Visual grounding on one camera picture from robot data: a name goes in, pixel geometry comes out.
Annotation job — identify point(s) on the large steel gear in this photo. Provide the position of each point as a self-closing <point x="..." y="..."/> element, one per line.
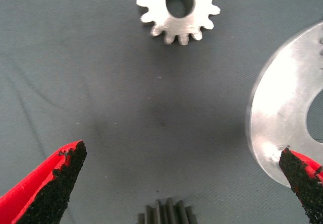
<point x="167" y="214"/>

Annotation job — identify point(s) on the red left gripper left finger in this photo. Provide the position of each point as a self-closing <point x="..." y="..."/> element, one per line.
<point x="45" y="191"/>

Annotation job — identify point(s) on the small steel gear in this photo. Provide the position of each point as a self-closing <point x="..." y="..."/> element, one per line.
<point x="156" y="9"/>

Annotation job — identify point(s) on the round metal plate with hole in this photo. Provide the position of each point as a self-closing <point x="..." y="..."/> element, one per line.
<point x="277" y="95"/>

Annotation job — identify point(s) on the dark grey table cloth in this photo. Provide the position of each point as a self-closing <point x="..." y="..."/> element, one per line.
<point x="138" y="108"/>

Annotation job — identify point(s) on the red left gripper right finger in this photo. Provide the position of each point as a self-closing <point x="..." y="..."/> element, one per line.
<point x="305" y="183"/>

